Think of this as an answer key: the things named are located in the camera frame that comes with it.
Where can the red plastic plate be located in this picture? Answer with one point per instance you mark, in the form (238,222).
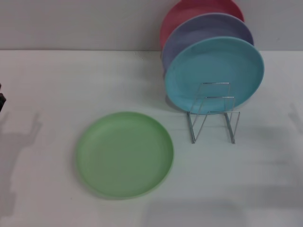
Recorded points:
(189,11)

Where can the green plastic plate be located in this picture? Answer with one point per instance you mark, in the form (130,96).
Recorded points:
(125,156)

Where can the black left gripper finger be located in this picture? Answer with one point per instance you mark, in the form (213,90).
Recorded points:
(2,99)

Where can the purple plastic plate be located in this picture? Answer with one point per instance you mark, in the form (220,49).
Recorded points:
(201,30)

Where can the teal blue plastic plate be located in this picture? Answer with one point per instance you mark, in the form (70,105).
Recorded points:
(213,68)

